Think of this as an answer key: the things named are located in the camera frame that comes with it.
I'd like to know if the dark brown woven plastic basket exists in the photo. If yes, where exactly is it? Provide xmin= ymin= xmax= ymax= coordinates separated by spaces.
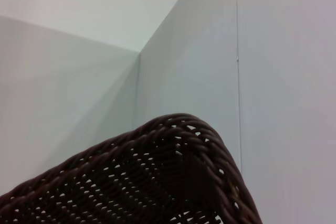
xmin=0 ymin=113 xmax=263 ymax=224

